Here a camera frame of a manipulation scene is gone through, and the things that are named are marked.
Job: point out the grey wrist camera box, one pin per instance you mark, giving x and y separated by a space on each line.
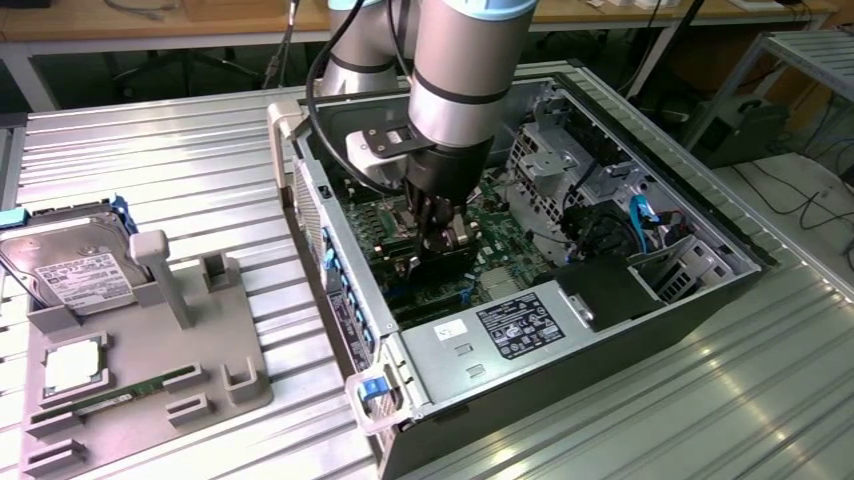
374 165

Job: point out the blue case latch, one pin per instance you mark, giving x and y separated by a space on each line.
374 389

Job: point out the metal slat shelf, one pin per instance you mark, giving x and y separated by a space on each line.
814 50

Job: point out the perforated silver drive cage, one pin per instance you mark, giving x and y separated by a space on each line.
547 200

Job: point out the open PC case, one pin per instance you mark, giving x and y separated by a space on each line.
667 340

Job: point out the grey parts rack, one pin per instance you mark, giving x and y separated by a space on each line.
147 360

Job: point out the green motherboard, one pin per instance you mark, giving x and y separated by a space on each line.
507 245

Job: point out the silver hard disk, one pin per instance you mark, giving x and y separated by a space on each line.
74 270

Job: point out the silver disk bay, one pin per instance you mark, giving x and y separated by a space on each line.
674 275

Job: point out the black floor device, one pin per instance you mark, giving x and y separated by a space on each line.
741 135

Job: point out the silver chipset heatsink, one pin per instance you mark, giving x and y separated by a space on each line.
502 282

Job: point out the low-profile graphics card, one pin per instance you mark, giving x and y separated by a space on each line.
443 270

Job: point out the green RAM stick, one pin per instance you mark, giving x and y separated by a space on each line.
114 395

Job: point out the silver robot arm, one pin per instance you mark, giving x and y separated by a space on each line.
461 65

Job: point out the wooden desk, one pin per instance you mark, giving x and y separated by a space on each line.
80 25

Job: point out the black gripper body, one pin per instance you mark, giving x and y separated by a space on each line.
447 170

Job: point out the black plastic shroud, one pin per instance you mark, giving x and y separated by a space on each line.
607 295

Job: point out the CPU chip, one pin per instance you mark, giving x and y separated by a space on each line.
72 367

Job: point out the grey power supply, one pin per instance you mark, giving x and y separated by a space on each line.
454 360

